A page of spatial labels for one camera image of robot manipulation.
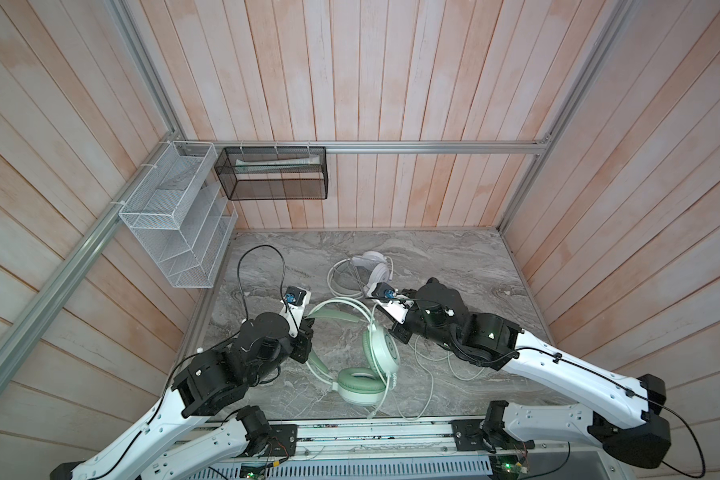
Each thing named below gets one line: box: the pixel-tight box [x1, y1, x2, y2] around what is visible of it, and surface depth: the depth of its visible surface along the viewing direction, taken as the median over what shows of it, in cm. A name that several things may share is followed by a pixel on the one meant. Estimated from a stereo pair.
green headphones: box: [308, 297, 401, 407], surface depth 57 cm
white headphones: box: [327, 251, 394, 299], surface depth 104 cm
